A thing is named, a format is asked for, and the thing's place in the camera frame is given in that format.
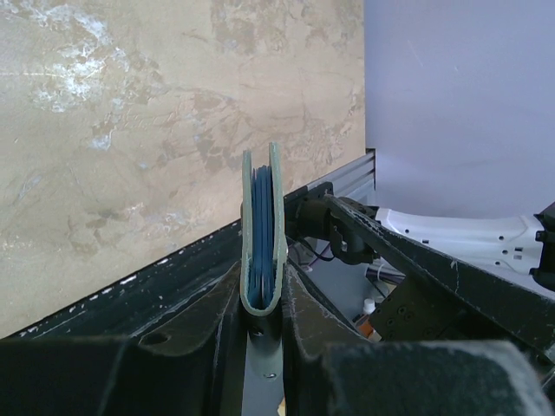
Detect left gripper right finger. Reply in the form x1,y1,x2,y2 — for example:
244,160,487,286
282,264,542,415

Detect aluminium frame rail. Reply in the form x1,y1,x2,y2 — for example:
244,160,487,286
307,148,375,205

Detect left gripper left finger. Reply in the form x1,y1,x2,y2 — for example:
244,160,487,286
1,263,245,415

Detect blue credit cards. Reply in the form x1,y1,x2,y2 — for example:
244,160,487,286
249,166,273,309

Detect sage green card holder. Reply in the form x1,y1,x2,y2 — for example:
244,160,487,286
240,142,288,316

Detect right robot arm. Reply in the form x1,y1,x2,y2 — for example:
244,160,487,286
293,195,554,359

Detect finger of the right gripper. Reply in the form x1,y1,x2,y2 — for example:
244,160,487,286
324,195,554,351

